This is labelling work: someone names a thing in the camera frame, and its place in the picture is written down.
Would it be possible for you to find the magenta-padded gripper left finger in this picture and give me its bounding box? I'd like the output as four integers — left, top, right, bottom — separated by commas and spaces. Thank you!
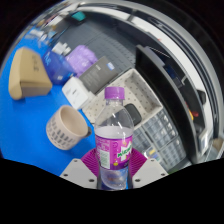
59, 148, 100, 190

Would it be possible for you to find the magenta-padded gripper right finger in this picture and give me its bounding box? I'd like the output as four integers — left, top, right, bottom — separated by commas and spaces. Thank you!
128, 148, 169, 190

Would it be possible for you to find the clear bottle with purple label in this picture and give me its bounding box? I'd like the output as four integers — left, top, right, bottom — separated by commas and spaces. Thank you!
94, 86, 135, 191

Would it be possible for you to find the grey small-parts drawer cabinet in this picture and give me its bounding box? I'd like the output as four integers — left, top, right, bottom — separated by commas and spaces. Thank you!
132, 128, 154, 158
141, 109, 178, 143
156, 135, 188, 168

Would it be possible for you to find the beige patterned mug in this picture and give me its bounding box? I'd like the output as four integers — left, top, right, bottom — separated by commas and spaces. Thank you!
45, 105, 93, 151

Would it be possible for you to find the black zip case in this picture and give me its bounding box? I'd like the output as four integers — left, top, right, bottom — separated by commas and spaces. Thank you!
123, 103, 143, 129

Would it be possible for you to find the white carton box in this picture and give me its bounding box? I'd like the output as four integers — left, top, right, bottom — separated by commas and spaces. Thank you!
61, 76, 96, 111

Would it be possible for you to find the beige dotted fabric bin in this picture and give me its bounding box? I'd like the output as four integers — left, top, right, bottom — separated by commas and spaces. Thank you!
81, 68, 164, 129

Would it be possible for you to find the black overhead shelf unit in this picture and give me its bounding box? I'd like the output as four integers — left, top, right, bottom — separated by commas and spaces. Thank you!
66, 0, 224, 164

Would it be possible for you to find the dark grey flat box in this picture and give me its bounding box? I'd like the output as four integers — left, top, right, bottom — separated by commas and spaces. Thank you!
78, 55, 124, 95

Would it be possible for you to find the blue carton box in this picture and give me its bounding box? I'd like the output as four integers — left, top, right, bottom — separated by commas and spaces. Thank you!
41, 49, 76, 86

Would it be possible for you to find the purple plastic bag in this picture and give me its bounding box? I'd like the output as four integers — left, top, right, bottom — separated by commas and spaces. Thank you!
64, 44, 99, 78

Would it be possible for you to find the brown cardboard box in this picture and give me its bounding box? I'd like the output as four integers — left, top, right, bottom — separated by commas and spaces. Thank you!
8, 46, 54, 101

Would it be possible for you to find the small white box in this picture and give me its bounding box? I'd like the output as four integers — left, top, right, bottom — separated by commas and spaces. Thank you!
51, 41, 72, 57

